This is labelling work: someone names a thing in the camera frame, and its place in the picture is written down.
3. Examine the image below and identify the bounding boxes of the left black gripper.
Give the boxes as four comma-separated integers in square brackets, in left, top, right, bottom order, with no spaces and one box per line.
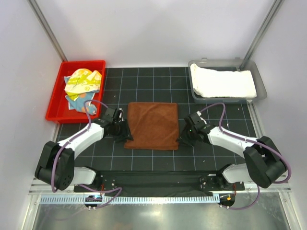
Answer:
[112,119,133,143]

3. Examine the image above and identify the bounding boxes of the brown towel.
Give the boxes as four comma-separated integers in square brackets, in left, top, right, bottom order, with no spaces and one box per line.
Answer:
[124,102,179,150]

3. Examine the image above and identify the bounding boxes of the white towel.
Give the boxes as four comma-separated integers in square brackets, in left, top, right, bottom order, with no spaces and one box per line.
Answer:
[190,64,257,99]

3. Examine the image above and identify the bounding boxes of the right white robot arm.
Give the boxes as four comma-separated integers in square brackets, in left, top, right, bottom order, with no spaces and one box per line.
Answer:
[177,111,287,190]

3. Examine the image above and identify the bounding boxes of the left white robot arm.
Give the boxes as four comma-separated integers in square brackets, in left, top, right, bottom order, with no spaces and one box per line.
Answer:
[35,107,133,193]

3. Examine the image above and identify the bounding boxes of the colourful patterned towel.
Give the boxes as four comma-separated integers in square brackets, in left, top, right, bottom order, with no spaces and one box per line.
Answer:
[64,69,102,115]

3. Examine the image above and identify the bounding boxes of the red plastic bin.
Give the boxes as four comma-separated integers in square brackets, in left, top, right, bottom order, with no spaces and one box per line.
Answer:
[46,60,106,124]

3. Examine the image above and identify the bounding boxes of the clear plastic container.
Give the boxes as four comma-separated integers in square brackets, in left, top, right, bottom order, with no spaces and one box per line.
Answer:
[188,58,267,104]

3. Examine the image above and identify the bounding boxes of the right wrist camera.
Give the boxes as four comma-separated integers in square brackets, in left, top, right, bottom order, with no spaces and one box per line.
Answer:
[196,111,207,124]

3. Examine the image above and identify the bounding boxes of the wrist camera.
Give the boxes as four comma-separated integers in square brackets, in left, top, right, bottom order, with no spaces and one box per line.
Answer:
[104,107,122,121]
[196,111,207,124]

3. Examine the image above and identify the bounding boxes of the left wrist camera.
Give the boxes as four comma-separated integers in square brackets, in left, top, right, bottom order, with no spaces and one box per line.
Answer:
[104,107,122,121]

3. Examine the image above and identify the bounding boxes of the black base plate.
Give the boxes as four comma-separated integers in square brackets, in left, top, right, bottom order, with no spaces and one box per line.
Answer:
[85,171,245,197]

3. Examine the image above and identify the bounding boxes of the slotted cable duct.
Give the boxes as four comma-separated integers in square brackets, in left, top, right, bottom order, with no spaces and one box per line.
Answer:
[39,194,220,205]

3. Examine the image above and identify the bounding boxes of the aluminium rail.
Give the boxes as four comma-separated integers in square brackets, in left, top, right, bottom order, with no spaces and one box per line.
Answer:
[28,178,292,195]

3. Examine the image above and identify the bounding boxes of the left aluminium frame post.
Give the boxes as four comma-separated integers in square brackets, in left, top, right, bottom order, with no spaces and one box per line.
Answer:
[27,0,68,62]

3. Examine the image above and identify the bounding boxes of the aluminium frame post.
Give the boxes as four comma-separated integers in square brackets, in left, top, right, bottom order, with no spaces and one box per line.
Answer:
[240,0,284,69]
[27,0,68,62]

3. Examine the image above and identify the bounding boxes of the right aluminium frame post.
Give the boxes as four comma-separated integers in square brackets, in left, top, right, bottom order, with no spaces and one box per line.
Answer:
[240,0,284,69]

